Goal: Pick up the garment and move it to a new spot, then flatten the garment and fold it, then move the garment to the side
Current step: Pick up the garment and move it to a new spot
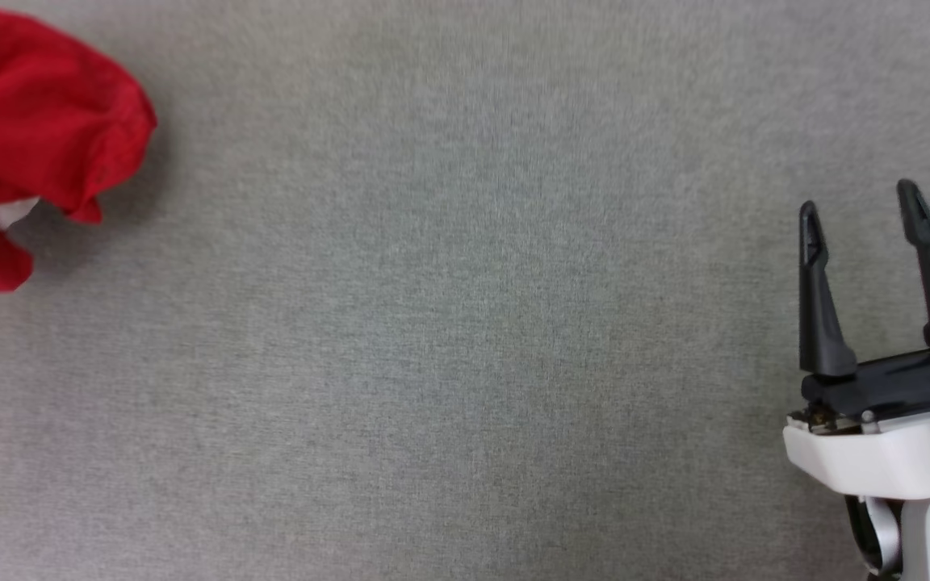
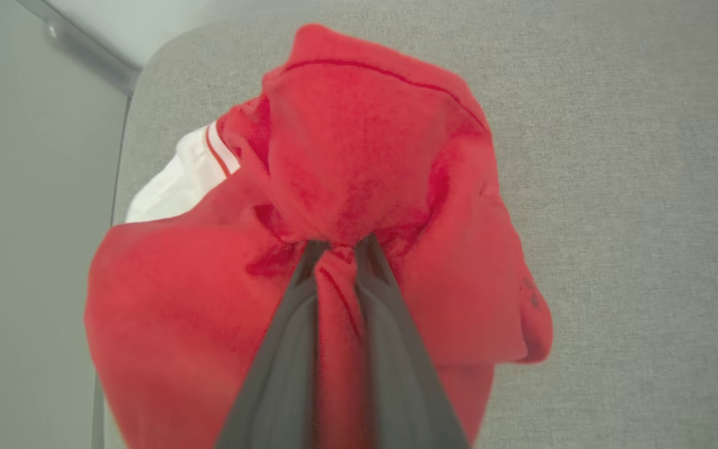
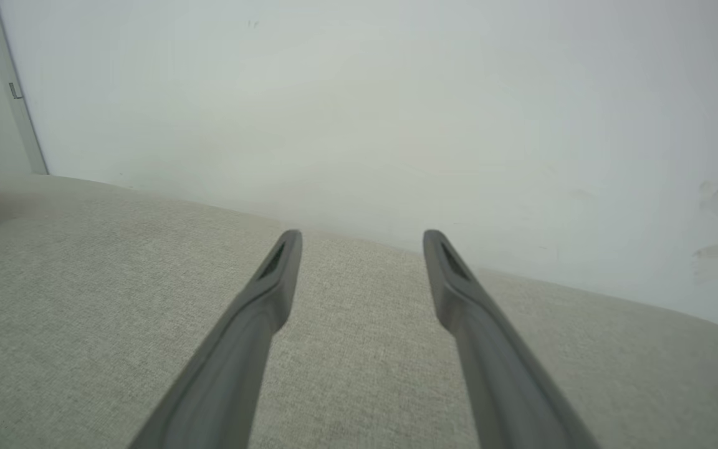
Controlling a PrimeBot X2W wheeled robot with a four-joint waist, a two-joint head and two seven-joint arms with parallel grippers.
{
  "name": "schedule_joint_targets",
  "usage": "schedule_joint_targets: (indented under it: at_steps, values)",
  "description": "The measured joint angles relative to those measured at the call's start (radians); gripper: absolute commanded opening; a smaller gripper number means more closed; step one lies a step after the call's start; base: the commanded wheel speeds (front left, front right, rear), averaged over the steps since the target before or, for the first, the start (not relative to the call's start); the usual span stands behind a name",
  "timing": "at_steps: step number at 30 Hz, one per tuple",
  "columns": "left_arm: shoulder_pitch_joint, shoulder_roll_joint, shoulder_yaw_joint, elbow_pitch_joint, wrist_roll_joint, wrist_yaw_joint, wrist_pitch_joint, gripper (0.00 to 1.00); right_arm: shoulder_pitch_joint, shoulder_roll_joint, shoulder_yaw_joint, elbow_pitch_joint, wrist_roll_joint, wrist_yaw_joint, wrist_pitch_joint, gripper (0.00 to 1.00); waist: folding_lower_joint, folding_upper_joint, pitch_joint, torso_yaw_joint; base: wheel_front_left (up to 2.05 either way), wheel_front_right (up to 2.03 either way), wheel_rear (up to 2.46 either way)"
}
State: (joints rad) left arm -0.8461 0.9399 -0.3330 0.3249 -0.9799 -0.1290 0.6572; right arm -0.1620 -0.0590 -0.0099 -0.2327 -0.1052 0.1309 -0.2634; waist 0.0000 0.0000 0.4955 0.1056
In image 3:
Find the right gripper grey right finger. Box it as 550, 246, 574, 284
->
422, 229, 601, 449

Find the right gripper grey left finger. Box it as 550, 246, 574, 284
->
128, 229, 304, 449

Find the light grey fabric sofa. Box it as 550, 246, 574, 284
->
0, 173, 718, 449

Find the grey door frame strip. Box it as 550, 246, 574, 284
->
0, 0, 49, 175

